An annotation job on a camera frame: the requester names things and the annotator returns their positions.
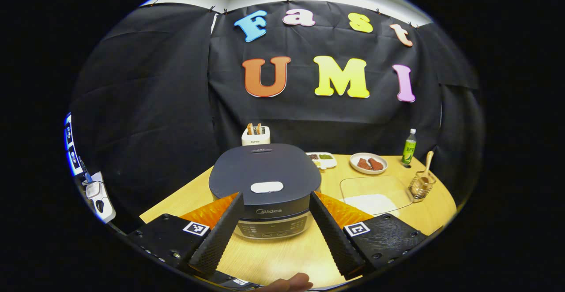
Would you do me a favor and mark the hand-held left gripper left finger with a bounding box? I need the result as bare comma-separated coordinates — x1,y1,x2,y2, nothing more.
127,192,245,277

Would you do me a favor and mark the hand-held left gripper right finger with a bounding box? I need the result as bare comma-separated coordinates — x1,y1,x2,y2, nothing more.
310,191,428,280

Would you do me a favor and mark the dark grey rice cooker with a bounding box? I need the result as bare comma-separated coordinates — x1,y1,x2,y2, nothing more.
208,143,322,240

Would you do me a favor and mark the wire chopstick holder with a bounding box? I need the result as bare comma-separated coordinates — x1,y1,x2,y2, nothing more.
408,171,437,203

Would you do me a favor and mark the wooden spoon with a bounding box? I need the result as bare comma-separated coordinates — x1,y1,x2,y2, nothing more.
417,151,434,191

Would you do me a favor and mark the clear glass tray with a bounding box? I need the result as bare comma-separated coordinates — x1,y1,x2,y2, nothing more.
339,175,414,217

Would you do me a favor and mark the white round plate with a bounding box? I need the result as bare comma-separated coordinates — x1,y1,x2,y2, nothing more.
350,152,388,175

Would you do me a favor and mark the white divided condiment dish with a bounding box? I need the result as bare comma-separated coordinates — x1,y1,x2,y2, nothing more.
306,152,337,170

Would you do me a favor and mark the white toaster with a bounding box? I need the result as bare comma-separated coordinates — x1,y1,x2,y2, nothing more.
241,124,271,147

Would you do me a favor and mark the white side desk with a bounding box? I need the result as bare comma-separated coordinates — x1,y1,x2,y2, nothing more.
82,172,117,224

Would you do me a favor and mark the green label drink bottle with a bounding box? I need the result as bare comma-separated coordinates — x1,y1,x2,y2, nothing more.
401,128,417,165

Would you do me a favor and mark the black backdrop cloth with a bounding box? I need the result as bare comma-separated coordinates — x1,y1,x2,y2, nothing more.
71,1,484,215

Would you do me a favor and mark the computer monitor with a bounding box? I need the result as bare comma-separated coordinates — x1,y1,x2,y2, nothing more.
64,112,84,177

